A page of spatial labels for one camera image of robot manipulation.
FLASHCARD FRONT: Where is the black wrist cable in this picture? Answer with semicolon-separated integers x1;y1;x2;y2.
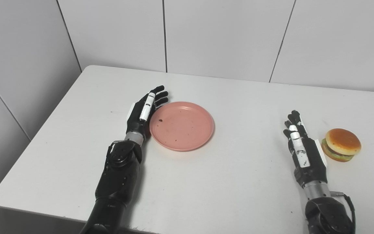
106;140;124;163
330;191;356;228

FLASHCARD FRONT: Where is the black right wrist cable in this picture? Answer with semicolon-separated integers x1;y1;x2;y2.
330;191;356;228

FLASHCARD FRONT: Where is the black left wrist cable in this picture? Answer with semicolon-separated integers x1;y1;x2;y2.
106;140;124;163

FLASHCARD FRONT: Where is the toy hamburger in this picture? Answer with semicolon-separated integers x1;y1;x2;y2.
321;128;362;163

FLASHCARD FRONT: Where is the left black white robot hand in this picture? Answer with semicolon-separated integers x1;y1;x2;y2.
126;85;169;137

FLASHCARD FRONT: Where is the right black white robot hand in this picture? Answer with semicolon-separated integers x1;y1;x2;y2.
283;110;328;188

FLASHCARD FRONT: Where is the pink round plate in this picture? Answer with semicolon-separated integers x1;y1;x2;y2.
149;101;215;152

